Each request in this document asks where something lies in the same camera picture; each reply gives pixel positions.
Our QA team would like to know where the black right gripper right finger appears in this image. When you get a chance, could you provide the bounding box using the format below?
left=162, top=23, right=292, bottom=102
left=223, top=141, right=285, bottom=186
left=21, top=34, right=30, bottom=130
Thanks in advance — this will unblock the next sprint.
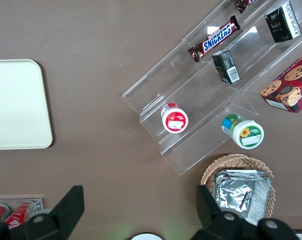
left=192, top=184, right=300, bottom=240

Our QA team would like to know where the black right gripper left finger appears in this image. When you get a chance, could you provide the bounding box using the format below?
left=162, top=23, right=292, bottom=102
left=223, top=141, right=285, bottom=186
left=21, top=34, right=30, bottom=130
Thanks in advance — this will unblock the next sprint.
left=0, top=185, right=85, bottom=240

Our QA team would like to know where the woven wicker basket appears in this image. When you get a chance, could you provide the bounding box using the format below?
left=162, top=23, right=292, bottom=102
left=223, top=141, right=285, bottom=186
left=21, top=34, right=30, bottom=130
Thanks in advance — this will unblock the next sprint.
left=200, top=153, right=277, bottom=220

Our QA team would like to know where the cream plastic tray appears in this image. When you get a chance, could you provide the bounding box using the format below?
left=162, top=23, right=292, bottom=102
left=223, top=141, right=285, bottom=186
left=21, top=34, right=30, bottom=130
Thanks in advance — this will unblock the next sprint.
left=0, top=58, right=53, bottom=151

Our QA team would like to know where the clear acrylic can holder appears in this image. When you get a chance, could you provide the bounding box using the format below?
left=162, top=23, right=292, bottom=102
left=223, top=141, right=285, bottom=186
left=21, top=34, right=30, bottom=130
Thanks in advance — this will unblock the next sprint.
left=0, top=197, right=44, bottom=218

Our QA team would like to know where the white round object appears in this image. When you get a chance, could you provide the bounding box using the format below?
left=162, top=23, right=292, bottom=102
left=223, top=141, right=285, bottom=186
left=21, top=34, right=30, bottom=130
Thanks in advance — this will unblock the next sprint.
left=130, top=233, right=164, bottom=240

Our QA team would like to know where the green sunflower lid jar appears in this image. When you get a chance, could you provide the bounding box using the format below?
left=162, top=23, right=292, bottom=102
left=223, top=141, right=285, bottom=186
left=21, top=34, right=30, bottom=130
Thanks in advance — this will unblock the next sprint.
left=221, top=113, right=265, bottom=150

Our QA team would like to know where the red lid jar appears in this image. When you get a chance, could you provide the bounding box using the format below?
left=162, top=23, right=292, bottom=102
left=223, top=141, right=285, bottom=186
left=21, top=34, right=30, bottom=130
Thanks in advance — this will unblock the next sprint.
left=160, top=102, right=189, bottom=134

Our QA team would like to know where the clear acrylic stepped display stand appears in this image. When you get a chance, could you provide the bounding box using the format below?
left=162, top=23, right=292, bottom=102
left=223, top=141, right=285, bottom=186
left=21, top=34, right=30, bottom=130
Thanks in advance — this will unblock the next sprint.
left=122, top=0, right=302, bottom=176

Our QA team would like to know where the red chocolate chip cookie box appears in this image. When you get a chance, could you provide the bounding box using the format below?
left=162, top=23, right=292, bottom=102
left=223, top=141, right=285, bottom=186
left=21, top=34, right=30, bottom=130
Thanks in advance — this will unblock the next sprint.
left=260, top=50, right=302, bottom=114

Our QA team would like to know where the small black barcode carton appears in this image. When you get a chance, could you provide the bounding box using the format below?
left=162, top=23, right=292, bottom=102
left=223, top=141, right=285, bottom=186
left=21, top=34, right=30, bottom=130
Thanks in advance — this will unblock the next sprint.
left=212, top=48, right=242, bottom=85

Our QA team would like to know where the Snickers chocolate bar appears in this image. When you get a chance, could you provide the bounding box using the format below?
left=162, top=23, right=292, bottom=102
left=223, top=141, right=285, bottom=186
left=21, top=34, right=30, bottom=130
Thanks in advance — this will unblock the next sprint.
left=187, top=15, right=241, bottom=63

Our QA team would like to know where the tall black drink carton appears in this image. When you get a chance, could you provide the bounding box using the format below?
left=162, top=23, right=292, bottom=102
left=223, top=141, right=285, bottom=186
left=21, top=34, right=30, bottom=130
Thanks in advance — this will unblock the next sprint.
left=265, top=0, right=302, bottom=44

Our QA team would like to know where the brown wrapped chocolate bar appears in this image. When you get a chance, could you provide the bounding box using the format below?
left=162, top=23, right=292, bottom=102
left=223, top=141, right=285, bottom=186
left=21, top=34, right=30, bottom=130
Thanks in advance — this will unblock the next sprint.
left=234, top=0, right=259, bottom=15

